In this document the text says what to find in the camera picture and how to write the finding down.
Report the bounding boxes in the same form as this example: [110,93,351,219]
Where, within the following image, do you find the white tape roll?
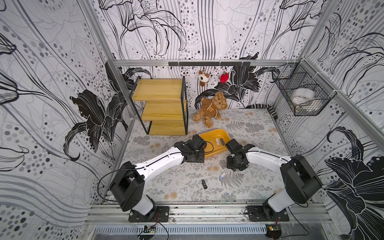
[291,88,315,105]

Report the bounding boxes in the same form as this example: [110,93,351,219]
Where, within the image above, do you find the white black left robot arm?
[109,135,209,216]

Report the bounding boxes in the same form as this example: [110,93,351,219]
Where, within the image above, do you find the red hanging strawberry plush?
[220,72,230,84]

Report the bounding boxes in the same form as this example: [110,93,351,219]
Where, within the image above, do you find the brown teddy bear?
[193,92,228,128]

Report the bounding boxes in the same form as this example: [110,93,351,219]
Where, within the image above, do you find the white slotted cable duct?
[94,224,267,236]

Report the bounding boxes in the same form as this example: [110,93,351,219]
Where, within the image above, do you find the black round connector box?
[266,225,282,240]

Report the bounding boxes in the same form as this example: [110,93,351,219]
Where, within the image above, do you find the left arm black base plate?
[129,206,170,223]

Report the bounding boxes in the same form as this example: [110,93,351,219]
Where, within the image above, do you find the wooden shelf black metal frame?
[129,76,189,136]

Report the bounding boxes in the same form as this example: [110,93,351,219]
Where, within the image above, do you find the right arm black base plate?
[244,206,290,223]

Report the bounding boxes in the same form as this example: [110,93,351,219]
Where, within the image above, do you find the small hanging dog plush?
[198,71,210,87]

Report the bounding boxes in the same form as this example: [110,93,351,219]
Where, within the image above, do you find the yellow plastic storage box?
[199,129,231,159]

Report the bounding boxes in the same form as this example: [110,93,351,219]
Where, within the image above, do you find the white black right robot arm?
[226,139,323,218]

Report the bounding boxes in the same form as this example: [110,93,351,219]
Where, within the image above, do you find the striped black white plush tail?
[246,104,278,120]

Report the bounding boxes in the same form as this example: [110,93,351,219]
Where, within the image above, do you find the black wall hook rail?
[168,61,251,67]

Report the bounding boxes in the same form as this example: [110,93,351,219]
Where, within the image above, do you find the small green circuit board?
[143,226,157,235]

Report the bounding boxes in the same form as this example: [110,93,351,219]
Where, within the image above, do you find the black wire wall basket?
[272,63,336,117]

